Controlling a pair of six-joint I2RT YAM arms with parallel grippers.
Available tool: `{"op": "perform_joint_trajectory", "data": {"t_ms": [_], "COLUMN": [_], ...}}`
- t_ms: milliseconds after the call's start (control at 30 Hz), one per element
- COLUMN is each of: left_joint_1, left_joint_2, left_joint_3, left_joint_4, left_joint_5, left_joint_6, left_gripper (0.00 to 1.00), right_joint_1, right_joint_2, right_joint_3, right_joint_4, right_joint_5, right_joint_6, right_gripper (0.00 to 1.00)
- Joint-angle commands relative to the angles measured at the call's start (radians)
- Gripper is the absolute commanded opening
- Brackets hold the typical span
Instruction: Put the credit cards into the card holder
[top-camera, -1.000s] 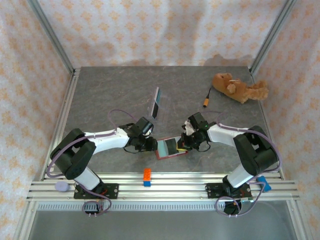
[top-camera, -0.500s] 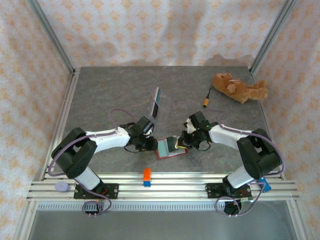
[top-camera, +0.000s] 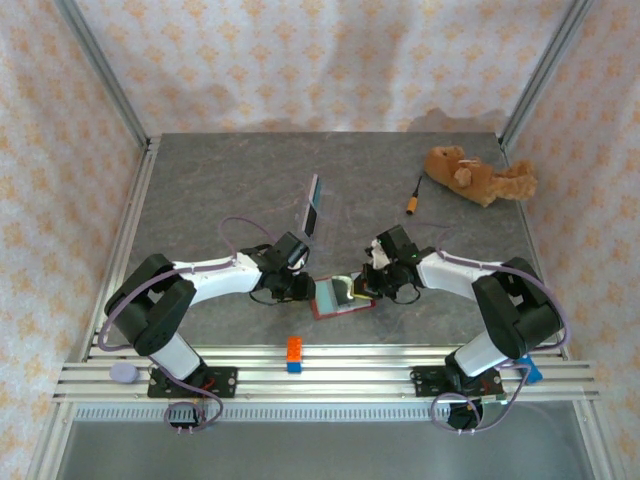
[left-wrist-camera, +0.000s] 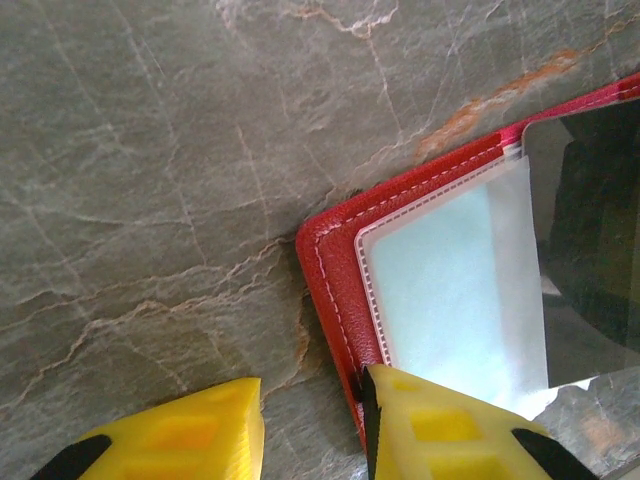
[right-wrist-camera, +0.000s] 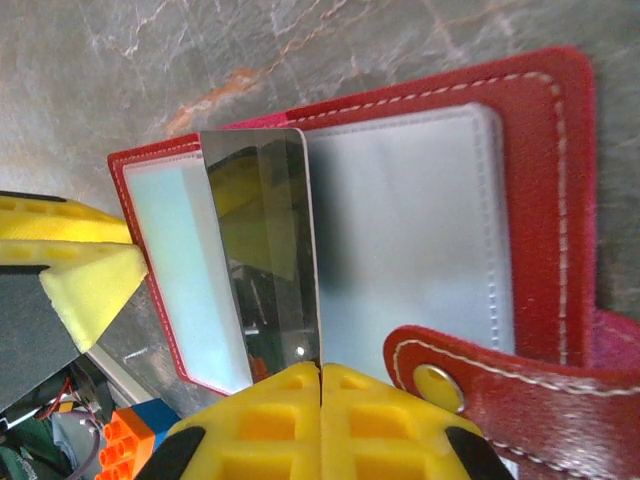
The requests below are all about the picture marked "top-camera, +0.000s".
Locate green credit card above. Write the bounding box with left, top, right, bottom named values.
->
left=314, top=279, right=335, bottom=312

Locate credit card with pale edge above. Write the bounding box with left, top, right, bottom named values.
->
left=308, top=173, right=327, bottom=207

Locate brown plush toy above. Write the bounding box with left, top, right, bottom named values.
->
left=423, top=144, right=539, bottom=208

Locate black right control box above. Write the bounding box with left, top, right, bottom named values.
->
left=447, top=394, right=509, bottom=432

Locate blue plastic object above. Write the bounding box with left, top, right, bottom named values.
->
left=517, top=353, right=544, bottom=385

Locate lilac round puck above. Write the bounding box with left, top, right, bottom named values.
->
left=108, top=363, right=139, bottom=385

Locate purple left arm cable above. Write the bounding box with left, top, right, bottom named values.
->
left=99, top=215, right=279, bottom=351

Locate aluminium rail base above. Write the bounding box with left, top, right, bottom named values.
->
left=52, top=343, right=601, bottom=404

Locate slotted cable duct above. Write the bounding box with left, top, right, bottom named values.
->
left=69, top=403, right=584, bottom=425

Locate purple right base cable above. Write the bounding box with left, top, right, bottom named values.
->
left=430, top=363, right=532, bottom=436

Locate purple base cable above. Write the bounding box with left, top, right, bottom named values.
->
left=430, top=363, right=532, bottom=436
left=164, top=377, right=225, bottom=435

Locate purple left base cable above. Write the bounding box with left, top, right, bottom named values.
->
left=164, top=377, right=225, bottom=435

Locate aluminium side rail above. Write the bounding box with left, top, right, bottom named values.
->
left=497, top=133, right=571, bottom=361
left=79, top=134, right=162, bottom=361

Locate aluminium frame post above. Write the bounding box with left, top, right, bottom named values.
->
left=53, top=0, right=151, bottom=146
left=499, top=0, right=596, bottom=149

